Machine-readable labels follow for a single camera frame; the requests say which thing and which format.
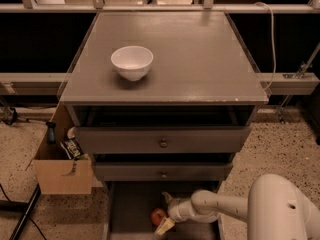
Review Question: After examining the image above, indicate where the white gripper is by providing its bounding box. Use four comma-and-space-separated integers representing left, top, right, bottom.
155, 191, 194, 236

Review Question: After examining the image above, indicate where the dark snack packet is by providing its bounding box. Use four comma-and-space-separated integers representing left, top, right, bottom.
60, 138, 83, 160

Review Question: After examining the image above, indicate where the grey drawer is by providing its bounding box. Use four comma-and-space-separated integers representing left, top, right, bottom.
75, 127, 250, 154
93, 162, 233, 181
103, 181, 222, 240

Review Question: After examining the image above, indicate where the metal rail frame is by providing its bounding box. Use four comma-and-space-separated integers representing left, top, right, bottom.
0, 0, 320, 96

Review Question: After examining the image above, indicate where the dark blue bottle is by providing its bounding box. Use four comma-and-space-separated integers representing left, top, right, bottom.
46, 122, 56, 144

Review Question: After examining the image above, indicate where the grey drawer cabinet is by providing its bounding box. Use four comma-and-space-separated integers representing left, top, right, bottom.
59, 11, 269, 240

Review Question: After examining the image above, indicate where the cardboard box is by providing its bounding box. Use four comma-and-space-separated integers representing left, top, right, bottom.
33, 104, 93, 195

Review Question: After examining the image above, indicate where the black floor cable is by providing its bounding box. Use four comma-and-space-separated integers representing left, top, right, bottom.
0, 183, 48, 240

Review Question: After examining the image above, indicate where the grey middle drawer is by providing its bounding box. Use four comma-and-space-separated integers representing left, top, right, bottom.
93, 162, 233, 181

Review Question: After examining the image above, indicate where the white cable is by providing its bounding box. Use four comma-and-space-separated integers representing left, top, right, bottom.
254, 1, 278, 92

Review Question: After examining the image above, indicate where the grey top drawer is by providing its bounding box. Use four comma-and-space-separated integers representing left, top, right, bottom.
75, 127, 250, 154

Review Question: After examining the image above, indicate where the white ceramic bowl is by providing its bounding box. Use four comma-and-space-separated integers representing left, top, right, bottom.
111, 46, 154, 81

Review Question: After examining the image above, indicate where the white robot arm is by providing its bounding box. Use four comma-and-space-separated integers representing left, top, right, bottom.
151, 174, 320, 240

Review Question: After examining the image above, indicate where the grey bottom drawer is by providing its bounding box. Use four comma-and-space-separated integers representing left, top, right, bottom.
103, 181, 222, 240

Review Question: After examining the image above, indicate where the red apple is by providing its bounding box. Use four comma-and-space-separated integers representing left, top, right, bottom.
151, 208, 167, 226

